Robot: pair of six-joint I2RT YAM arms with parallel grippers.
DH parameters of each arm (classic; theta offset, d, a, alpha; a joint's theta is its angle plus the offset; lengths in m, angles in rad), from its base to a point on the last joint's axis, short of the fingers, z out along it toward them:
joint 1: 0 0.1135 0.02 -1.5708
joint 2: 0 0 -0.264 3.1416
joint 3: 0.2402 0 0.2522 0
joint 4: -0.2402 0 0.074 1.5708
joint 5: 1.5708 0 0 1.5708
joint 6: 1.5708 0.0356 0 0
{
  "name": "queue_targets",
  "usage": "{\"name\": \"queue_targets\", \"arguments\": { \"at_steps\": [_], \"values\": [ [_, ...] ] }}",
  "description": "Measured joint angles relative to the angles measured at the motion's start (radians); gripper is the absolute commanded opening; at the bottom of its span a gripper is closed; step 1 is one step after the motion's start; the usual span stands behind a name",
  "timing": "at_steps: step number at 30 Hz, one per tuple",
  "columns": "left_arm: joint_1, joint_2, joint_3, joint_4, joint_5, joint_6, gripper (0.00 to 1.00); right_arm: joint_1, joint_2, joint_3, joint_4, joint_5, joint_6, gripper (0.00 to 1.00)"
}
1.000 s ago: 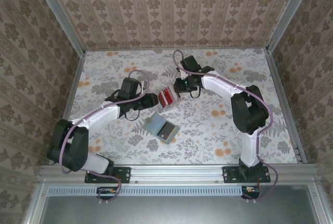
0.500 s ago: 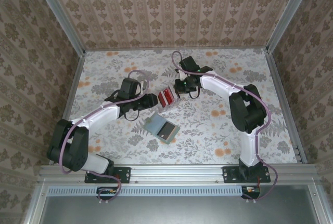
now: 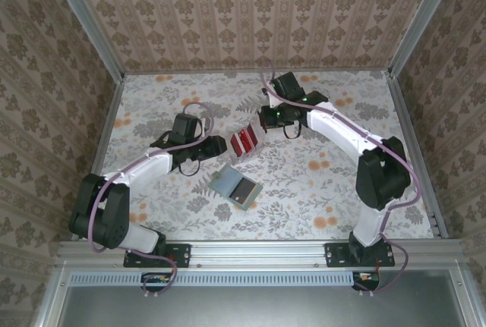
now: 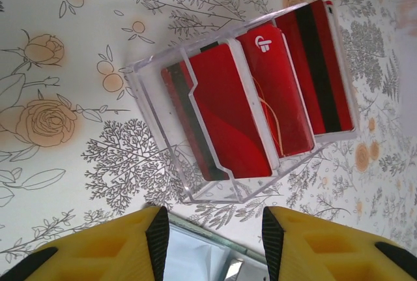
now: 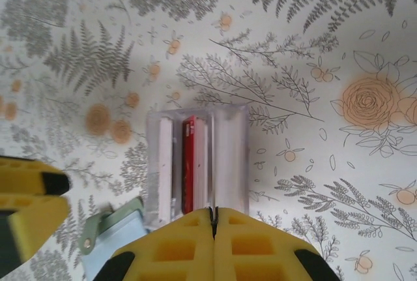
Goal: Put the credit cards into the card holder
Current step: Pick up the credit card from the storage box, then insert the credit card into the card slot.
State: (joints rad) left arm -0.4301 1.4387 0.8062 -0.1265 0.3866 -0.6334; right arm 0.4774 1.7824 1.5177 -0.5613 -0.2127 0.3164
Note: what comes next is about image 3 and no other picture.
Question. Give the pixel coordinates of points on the black connector board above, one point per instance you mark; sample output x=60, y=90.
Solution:
x=366, y=279
x=155, y=279

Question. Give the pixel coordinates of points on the aluminium side rail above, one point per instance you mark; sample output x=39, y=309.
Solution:
x=101, y=148
x=410, y=133

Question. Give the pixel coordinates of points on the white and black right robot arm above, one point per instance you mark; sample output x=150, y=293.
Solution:
x=334, y=126

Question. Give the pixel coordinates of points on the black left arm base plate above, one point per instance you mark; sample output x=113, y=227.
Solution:
x=182, y=255

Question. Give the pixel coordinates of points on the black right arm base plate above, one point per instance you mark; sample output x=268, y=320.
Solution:
x=334, y=255

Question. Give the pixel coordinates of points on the dark grey credit card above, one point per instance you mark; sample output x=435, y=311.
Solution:
x=243, y=192

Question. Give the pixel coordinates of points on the grey metal panel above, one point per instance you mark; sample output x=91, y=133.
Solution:
x=258, y=308

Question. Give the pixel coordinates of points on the aluminium mounting rail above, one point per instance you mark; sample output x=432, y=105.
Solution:
x=258, y=253

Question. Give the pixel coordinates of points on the pale green card holder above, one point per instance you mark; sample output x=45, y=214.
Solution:
x=224, y=183

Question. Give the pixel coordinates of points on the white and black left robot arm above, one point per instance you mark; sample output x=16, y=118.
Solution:
x=148, y=164

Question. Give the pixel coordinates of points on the aluminium frame post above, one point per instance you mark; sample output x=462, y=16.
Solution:
x=92, y=23
x=421, y=19

